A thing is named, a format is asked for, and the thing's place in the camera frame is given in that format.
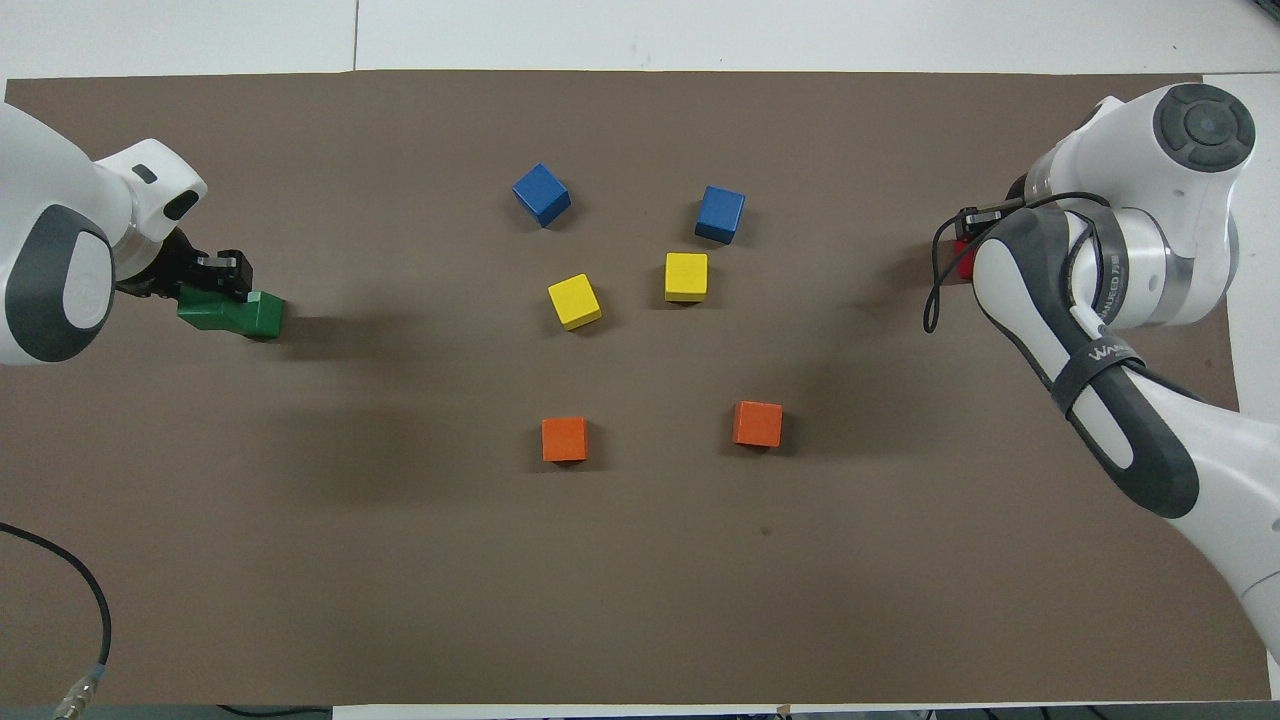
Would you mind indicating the orange wooden cube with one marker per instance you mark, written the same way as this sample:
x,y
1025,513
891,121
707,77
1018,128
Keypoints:
x,y
757,425
565,440

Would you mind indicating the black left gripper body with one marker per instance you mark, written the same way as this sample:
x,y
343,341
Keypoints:
x,y
165,268

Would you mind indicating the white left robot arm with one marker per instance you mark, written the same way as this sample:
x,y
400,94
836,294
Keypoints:
x,y
50,230

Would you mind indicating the blue wooden cube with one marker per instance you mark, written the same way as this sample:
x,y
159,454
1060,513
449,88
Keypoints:
x,y
720,214
541,194

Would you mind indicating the yellow wooden cube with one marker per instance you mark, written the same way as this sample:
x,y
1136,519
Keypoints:
x,y
686,277
574,301

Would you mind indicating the brown paper mat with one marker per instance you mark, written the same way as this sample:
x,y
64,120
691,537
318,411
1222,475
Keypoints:
x,y
400,600

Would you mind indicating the red wooden cube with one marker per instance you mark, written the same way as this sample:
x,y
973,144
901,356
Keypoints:
x,y
964,260

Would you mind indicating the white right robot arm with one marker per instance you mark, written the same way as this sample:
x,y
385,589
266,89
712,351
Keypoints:
x,y
1150,260

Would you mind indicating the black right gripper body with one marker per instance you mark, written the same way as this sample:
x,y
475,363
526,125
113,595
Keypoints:
x,y
1018,192

